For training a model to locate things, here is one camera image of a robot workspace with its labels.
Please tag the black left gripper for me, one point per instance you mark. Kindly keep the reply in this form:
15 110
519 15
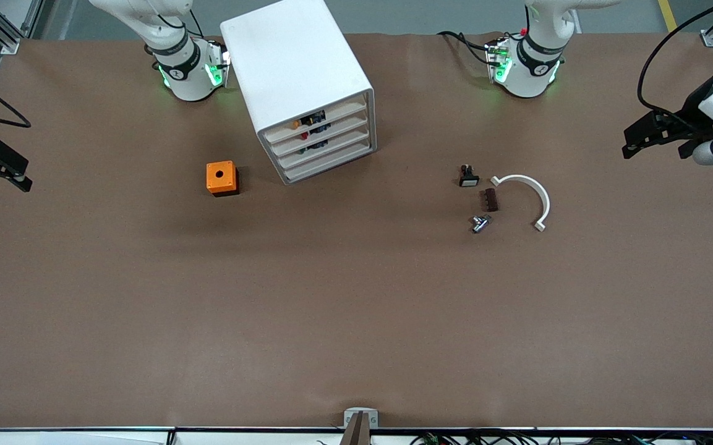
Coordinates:
692 112

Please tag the white plastic drawer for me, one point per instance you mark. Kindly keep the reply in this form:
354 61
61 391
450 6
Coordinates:
353 155
347 127
344 112
350 141

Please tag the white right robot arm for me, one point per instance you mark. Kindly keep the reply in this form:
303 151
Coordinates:
186 80

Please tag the white-faced black push button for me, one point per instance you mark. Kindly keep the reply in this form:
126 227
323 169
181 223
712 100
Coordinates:
469 180

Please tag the white drawer cabinet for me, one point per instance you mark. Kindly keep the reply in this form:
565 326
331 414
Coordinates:
294 55

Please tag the white semicircular pipe clamp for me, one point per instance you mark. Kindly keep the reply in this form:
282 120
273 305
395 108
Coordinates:
545 204

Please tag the dark brown terminal block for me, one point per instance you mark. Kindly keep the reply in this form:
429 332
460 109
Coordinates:
491 200

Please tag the chrome metal tee fitting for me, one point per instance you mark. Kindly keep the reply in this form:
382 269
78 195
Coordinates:
478 225

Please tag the orange box with hole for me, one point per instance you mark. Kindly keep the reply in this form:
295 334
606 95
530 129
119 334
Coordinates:
220 176

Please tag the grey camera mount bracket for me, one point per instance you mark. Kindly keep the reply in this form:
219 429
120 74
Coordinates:
353 417

